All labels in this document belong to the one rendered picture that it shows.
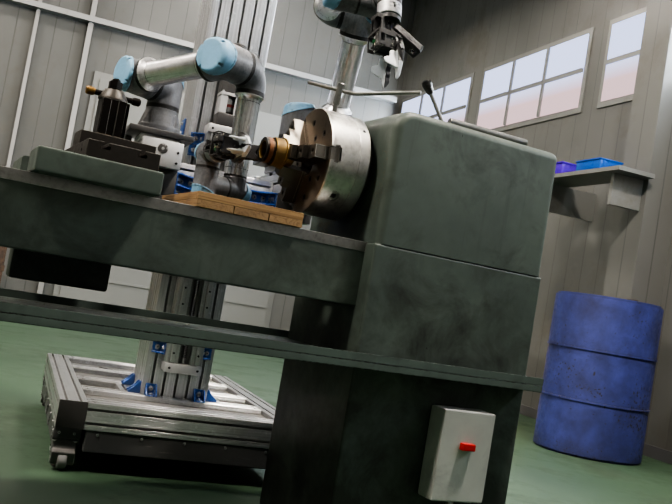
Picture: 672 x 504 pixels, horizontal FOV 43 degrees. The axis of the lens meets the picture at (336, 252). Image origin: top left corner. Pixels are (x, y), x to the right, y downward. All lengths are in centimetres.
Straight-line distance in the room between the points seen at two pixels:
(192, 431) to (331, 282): 86
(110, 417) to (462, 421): 115
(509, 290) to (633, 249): 369
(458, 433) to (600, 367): 301
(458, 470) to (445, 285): 53
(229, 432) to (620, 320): 307
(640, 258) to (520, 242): 364
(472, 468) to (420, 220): 73
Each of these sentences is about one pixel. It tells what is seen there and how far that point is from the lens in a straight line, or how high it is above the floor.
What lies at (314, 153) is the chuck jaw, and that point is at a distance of 239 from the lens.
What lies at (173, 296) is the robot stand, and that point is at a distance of 323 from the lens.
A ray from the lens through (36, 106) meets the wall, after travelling 1016.
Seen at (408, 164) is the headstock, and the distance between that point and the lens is 243.
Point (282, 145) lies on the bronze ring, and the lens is 245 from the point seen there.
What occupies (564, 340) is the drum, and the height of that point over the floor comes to 68.
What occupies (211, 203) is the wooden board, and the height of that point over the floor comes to 88.
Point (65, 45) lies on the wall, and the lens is 1030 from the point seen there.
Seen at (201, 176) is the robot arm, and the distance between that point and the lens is 265.
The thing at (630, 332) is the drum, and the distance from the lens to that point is 548.
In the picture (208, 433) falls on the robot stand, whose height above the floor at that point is 17.
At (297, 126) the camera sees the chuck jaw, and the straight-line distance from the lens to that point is 257.
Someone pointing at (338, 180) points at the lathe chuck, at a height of 102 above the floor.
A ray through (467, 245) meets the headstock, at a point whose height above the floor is 91.
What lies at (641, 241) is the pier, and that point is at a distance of 626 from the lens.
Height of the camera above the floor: 69
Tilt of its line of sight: 3 degrees up
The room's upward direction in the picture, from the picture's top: 10 degrees clockwise
